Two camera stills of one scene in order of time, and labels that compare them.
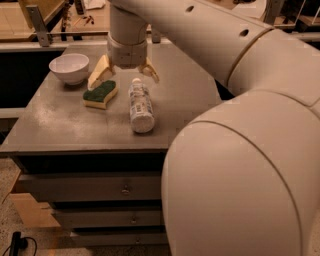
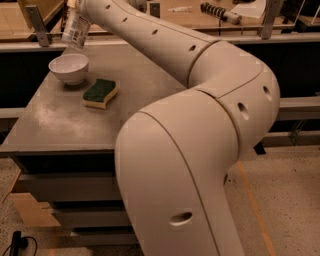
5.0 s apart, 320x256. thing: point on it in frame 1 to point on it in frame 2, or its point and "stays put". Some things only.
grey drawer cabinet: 97,154 stays put
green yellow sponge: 99,96 stays put
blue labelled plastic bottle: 141,107 to 77,26
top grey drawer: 92,186 stays put
